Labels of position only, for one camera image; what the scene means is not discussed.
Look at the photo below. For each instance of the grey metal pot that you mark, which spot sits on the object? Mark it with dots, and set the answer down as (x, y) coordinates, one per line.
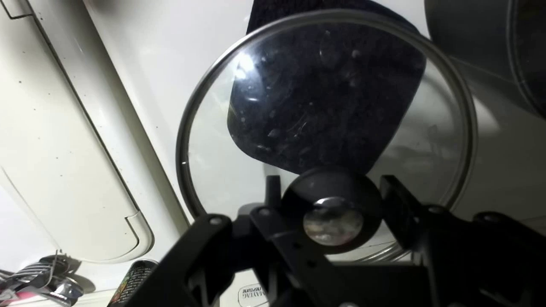
(477, 34)

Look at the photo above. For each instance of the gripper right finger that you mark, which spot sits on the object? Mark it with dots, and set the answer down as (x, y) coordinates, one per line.
(477, 256)

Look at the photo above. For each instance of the heap of kitchen utensils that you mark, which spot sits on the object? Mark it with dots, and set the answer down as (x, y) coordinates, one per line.
(42, 277)

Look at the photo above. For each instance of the dark printed can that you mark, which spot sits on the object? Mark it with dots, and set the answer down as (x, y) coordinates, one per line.
(132, 281)

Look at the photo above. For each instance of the dark blue pot holder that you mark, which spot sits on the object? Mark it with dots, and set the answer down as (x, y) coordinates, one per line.
(324, 106)

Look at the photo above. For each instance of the glass lid with black knob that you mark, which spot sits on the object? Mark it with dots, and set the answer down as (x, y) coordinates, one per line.
(332, 213)

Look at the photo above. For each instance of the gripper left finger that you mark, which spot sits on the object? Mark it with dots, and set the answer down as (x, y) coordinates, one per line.
(213, 251)

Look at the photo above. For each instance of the white washing machine lid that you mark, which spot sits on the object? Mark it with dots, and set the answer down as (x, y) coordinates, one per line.
(55, 149)

